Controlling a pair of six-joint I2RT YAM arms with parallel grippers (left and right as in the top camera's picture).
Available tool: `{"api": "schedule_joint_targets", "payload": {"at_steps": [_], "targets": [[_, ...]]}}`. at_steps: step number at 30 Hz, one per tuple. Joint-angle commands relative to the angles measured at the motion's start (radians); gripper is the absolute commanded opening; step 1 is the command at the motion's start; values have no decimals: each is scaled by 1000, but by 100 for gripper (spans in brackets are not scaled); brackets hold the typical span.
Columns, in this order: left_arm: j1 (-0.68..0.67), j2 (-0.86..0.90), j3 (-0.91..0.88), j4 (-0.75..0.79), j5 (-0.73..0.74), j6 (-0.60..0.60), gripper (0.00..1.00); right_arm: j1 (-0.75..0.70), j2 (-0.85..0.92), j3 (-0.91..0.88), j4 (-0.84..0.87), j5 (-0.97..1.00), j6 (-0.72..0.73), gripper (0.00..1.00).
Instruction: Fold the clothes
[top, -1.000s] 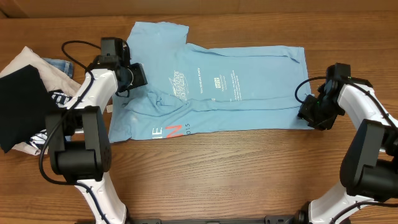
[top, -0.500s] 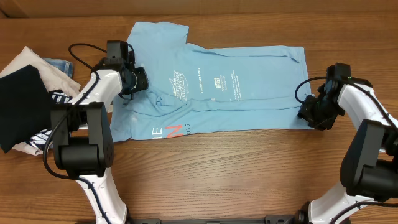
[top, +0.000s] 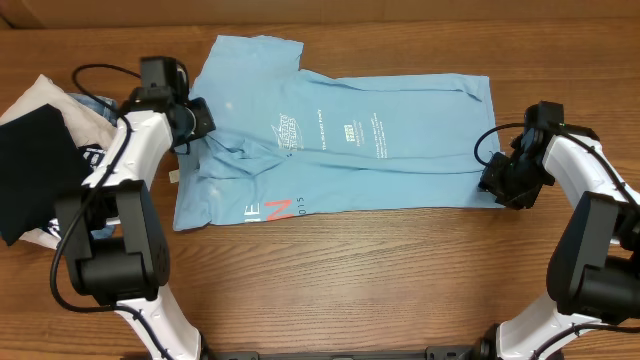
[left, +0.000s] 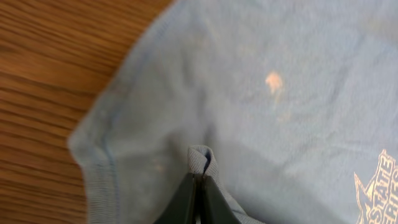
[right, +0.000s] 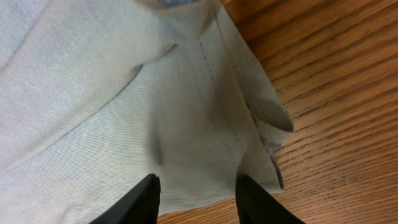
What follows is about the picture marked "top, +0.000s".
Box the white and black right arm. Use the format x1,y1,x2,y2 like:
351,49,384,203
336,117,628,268
461,123,639,359

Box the black white printed garment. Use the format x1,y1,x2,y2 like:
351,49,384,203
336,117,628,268
42,144,106,240

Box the blue denim folded jeans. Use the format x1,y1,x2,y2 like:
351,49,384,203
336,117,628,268
69,93,118,127

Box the light blue t-shirt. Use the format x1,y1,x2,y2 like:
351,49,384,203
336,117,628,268
173,36,500,231

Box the black folded garment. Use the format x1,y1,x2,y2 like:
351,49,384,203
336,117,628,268
1,105,92,246

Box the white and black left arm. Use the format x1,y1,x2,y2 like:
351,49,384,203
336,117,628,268
49,87,215,359

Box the beige folded garment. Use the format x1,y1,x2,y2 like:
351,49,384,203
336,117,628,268
1,75,115,248

